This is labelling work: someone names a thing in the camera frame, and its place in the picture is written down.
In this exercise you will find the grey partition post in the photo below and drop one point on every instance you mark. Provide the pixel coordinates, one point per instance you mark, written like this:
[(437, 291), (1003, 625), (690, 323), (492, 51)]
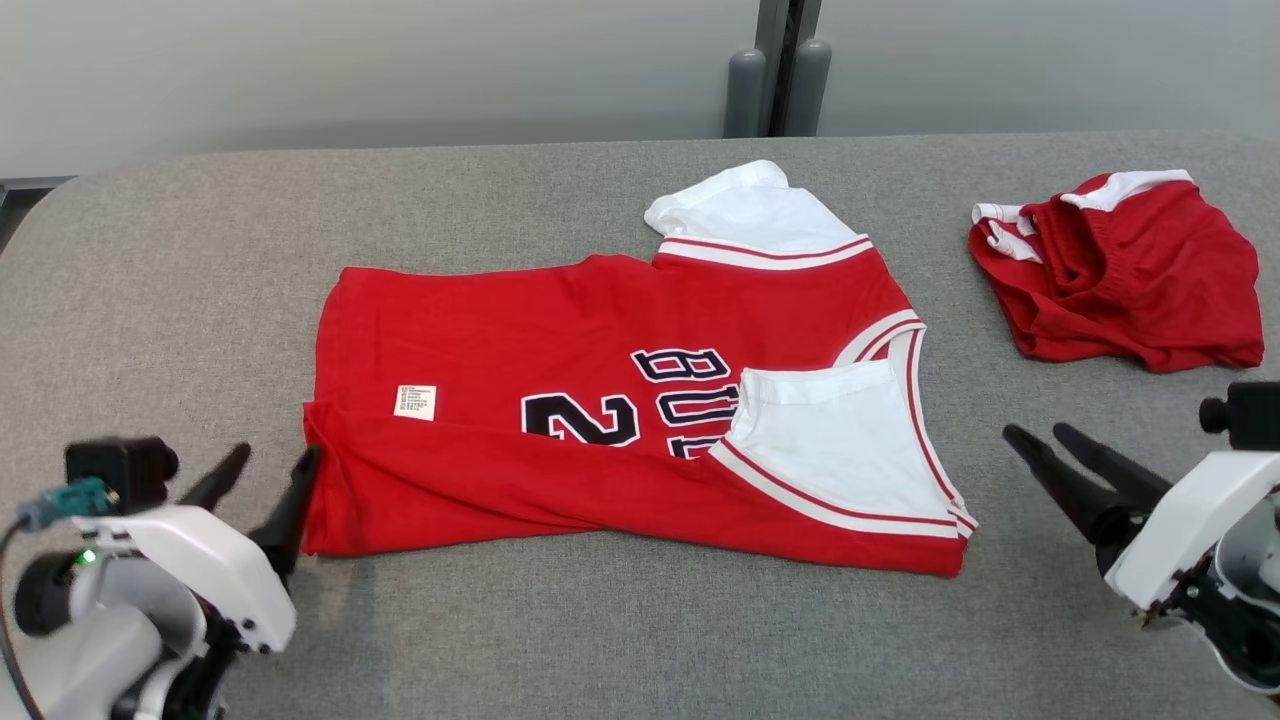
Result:
[(775, 60)]

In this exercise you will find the red basketball shorts white trim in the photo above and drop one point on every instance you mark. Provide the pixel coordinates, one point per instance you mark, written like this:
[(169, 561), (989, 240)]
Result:
[(1150, 290)]

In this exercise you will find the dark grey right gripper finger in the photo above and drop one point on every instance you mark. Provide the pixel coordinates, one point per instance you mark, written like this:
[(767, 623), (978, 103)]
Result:
[(1080, 500), (1125, 475)]

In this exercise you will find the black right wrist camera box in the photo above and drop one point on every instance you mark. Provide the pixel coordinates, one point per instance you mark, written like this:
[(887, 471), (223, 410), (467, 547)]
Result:
[(1250, 415)]

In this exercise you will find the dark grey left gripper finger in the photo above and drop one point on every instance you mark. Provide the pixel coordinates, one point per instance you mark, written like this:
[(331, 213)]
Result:
[(215, 485), (285, 520)]

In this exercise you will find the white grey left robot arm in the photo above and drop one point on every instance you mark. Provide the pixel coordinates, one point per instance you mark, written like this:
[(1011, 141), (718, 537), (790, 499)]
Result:
[(90, 660)]

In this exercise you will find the teal left camera connector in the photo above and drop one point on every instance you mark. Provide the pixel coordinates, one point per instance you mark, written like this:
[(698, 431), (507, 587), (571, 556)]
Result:
[(70, 500)]

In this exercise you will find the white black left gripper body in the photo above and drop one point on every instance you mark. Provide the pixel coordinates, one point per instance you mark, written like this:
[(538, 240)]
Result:
[(210, 570)]

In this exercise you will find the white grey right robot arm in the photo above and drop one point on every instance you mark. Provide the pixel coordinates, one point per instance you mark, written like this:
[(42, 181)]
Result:
[(1245, 620)]

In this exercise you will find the red jersey with white sleeves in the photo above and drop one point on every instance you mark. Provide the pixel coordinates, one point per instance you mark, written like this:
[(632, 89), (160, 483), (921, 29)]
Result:
[(480, 340)]

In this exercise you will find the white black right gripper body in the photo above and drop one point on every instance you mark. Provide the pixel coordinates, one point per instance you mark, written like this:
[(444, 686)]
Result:
[(1190, 530)]

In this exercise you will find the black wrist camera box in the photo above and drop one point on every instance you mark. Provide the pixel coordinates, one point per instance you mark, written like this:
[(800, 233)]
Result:
[(120, 470), (1250, 415)]

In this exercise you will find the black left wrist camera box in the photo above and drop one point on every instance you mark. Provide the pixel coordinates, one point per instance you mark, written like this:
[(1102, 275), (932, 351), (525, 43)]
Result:
[(120, 470)]

